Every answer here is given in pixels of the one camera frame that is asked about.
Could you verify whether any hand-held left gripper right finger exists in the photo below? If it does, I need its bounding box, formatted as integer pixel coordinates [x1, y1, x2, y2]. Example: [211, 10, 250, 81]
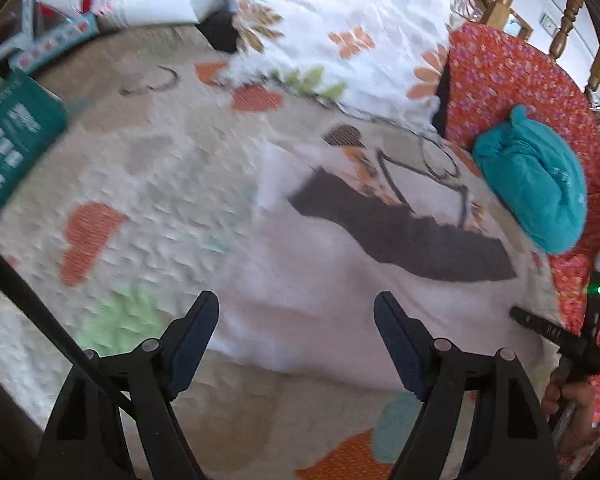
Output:
[373, 291, 562, 480]

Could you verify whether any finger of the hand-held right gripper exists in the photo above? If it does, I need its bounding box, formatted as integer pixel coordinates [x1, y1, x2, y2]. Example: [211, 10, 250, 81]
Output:
[509, 307, 584, 358]

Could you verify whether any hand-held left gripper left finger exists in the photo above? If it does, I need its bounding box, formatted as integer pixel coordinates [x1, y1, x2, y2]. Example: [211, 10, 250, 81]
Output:
[34, 290, 220, 480]

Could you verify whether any white garment with grey patch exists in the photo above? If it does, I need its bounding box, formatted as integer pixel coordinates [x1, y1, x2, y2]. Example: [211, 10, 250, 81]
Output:
[214, 139, 541, 394]

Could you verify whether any person's right hand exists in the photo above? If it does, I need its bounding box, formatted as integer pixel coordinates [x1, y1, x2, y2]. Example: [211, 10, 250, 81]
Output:
[541, 370, 596, 427]

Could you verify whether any teal cloth bundle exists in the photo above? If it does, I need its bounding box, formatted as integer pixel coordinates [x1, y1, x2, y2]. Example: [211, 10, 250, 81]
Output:
[472, 104, 589, 256]

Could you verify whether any heart print bed blanket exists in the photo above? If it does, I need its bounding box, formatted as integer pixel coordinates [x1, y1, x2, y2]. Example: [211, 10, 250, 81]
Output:
[0, 25, 566, 480]

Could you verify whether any red floral cushion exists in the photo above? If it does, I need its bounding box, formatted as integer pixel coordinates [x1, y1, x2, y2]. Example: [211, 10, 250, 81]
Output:
[437, 24, 600, 427]

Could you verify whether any white floral pillow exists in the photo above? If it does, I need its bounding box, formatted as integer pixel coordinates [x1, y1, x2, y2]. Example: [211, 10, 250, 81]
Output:
[219, 0, 477, 137]

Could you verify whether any colourful patterned box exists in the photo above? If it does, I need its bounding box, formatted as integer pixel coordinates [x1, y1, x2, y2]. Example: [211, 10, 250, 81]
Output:
[9, 12, 100, 74]

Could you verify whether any black strap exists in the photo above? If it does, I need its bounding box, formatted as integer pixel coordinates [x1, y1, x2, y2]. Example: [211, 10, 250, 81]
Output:
[0, 236, 133, 413]

